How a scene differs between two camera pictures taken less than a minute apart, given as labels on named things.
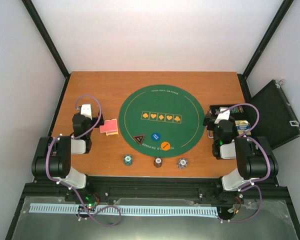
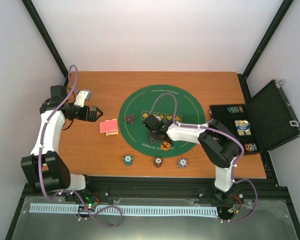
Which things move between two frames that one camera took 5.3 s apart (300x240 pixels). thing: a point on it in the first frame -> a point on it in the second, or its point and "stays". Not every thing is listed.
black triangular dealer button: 139,138 -> 130,119
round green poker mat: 161,121 stays
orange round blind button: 165,146 stays
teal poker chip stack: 128,160 stays
